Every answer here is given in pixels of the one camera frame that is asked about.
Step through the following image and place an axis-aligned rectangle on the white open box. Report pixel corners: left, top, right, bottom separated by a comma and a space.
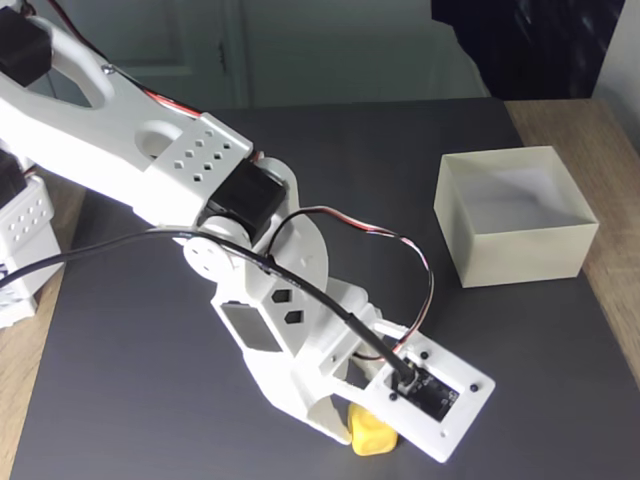
432, 145, 601, 290

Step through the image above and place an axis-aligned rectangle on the pale green door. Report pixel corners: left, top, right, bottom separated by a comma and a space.
29, 0, 494, 112

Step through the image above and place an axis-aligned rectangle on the yellow cube block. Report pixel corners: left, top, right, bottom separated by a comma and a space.
348, 403, 400, 458

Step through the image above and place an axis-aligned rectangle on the black glossy object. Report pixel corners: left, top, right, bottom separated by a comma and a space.
430, 0, 627, 101

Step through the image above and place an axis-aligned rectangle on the red white black servo cable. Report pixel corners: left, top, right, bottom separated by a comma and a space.
19, 0, 211, 121
271, 206, 435, 362

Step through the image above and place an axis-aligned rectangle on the dark grey table mat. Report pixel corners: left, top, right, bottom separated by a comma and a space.
9, 97, 640, 480

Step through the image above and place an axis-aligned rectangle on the black camera cable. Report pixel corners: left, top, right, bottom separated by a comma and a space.
0, 227, 417, 395

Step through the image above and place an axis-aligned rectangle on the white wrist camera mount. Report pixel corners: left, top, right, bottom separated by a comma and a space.
319, 307, 498, 464

